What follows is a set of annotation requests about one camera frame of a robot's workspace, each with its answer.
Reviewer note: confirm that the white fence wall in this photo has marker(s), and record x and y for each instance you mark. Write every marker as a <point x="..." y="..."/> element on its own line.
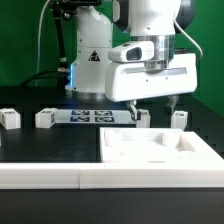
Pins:
<point x="110" y="175"/>

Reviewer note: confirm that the white square tabletop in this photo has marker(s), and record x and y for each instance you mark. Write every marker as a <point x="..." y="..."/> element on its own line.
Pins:
<point x="154" y="145"/>

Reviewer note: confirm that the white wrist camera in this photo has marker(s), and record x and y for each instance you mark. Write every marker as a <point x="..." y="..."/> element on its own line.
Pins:
<point x="132" y="51"/>

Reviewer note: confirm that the fiducial marker sheet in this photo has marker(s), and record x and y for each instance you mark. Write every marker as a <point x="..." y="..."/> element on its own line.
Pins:
<point x="67" y="116"/>

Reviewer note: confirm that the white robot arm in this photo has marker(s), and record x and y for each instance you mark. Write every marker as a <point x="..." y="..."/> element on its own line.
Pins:
<point x="133" y="20"/>

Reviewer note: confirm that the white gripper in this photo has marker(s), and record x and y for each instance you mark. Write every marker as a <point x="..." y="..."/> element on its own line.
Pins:
<point x="131" y="81"/>

